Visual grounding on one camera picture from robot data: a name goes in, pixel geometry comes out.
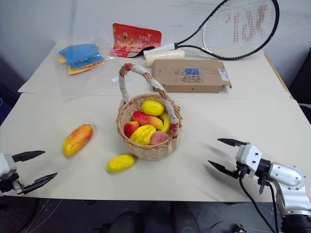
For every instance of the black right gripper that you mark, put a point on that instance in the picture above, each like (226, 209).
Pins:
(244, 171)

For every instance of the yellow toy banana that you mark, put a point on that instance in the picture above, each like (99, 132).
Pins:
(166, 122)

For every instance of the red yellow toy mango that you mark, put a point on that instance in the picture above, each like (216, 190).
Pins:
(148, 119)

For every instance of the black chair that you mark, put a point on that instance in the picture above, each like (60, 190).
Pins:
(302, 77)

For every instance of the yellow toy starfruit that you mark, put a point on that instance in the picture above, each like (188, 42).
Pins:
(143, 134)

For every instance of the beige table cover sheet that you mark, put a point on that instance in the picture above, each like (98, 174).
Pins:
(36, 80)
(206, 116)

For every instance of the pink toy peach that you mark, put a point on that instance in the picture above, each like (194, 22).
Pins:
(159, 138)

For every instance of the blue yellow cloth stack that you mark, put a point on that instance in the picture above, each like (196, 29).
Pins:
(81, 57)

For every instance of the cream plastic cylinder bottle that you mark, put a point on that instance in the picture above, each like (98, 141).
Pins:
(165, 57)

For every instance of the brown cardboard box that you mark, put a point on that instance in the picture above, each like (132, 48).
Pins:
(192, 75)

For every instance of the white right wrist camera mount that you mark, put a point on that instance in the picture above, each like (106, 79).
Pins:
(250, 155)

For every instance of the red snack bag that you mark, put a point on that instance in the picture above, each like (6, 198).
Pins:
(136, 40)

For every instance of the clear plastic bag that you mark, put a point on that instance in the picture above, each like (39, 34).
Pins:
(73, 82)

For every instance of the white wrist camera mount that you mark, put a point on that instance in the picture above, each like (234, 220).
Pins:
(250, 155)
(7, 166)

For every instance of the red toy apple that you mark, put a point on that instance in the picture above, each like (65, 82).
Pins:
(130, 128)

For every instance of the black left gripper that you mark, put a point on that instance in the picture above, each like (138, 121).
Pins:
(8, 185)

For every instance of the black white tennis racket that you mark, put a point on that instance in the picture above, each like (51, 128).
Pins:
(243, 26)

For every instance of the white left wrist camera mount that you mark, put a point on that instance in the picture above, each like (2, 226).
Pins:
(7, 166)

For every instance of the orange yellow toy papaya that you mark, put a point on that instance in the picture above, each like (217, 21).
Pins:
(77, 139)

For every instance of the large yellow toy lemon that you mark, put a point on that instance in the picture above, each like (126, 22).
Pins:
(152, 108)

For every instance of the small yellow toy lemon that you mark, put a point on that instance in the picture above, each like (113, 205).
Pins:
(120, 163)

